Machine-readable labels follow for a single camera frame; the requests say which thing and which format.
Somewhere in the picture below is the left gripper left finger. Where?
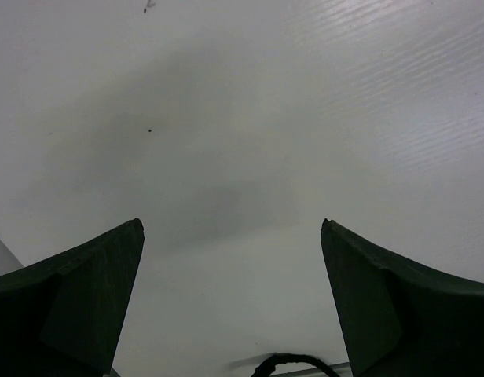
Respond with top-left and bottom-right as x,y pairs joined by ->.
0,218 -> 145,376

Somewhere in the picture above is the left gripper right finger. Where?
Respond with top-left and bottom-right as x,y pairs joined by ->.
321,220 -> 484,376

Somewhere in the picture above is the black cable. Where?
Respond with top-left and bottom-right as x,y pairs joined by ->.
251,353 -> 339,377

